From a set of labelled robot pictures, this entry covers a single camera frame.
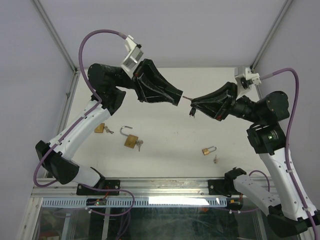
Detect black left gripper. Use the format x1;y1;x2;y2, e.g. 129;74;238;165
114;59;179;104

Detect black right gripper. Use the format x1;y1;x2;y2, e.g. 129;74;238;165
190;81;264;125

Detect small brass padlock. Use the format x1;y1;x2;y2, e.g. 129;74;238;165
201;146;217;156

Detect silver key bunch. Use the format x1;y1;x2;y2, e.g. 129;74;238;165
135;140;144;152

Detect medium brass padlock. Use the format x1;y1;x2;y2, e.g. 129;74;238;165
119;126;139;149

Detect large brass padlock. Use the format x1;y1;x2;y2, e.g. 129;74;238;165
94;122;105;133

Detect black padlock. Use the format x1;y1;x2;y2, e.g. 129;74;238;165
170;89;183;106

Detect black headed key pair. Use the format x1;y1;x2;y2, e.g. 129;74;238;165
182;95;198;118

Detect small silver key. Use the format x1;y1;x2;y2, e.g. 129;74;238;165
104;126;114;134

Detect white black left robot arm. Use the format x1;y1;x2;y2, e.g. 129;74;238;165
35;59;183;195

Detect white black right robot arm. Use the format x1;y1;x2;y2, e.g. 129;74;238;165
189;82;320;238

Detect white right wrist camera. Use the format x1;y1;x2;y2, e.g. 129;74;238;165
234;66;262;99

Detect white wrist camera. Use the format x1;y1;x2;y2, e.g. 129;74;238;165
120;35;144;78
234;66;262;99

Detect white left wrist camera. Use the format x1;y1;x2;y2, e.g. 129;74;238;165
120;35;144;78

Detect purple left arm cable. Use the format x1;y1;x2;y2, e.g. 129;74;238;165
32;29;128;188

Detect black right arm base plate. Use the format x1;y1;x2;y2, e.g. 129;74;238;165
207;179;232;198

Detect aluminium mounting rail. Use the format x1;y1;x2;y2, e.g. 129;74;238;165
31;177;223;198

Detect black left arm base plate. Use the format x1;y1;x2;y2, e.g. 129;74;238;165
76;178;121;197

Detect white slotted cable duct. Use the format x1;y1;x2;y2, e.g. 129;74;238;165
42;196;227;209

